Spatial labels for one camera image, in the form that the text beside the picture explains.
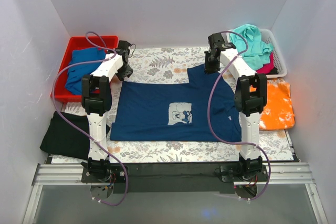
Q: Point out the red plastic bin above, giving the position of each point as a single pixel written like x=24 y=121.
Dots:
x=75 y=43

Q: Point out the aluminium mounting rail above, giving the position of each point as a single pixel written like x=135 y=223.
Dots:
x=289 y=195

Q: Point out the magenta shirt in basket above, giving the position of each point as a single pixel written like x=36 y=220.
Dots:
x=267 y=68

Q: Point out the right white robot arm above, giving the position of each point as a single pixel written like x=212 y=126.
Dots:
x=250 y=99

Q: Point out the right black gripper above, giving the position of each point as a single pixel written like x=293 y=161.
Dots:
x=210 y=64

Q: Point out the dark blue t shirt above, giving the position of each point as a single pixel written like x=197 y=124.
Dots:
x=201 y=110

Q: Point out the orange tie-dye folded shirt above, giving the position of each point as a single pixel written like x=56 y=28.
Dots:
x=278 y=113

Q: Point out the black folded shirt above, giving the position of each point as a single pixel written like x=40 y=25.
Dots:
x=76 y=136

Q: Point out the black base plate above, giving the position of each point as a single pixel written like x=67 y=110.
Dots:
x=172 y=177

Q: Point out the white plastic basket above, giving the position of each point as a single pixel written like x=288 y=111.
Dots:
x=277 y=56

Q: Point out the teal t shirt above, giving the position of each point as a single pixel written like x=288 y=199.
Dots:
x=257 y=53

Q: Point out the floral table mat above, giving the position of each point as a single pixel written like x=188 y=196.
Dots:
x=169 y=66

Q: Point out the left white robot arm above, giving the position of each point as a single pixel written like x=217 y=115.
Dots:
x=97 y=102

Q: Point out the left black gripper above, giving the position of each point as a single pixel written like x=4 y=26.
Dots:
x=125 y=72

